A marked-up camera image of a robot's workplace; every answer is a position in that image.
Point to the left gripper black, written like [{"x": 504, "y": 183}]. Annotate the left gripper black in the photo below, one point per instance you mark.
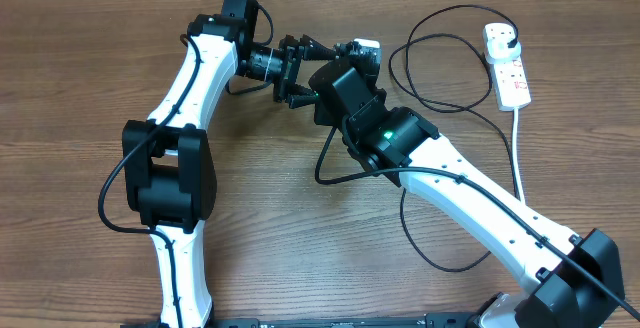
[{"x": 306, "y": 49}]

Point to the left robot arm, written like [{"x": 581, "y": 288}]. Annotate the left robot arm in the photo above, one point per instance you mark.
[{"x": 169, "y": 173}]

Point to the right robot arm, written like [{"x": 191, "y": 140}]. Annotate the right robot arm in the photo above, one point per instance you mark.
[{"x": 565, "y": 280}]

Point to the white charger plug adapter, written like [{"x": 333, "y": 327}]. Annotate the white charger plug adapter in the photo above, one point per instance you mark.
[{"x": 498, "y": 51}]

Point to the white power strip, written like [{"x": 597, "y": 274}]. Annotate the white power strip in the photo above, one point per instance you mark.
[{"x": 511, "y": 85}]

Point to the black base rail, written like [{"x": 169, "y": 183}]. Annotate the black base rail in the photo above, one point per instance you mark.
[{"x": 430, "y": 320}]

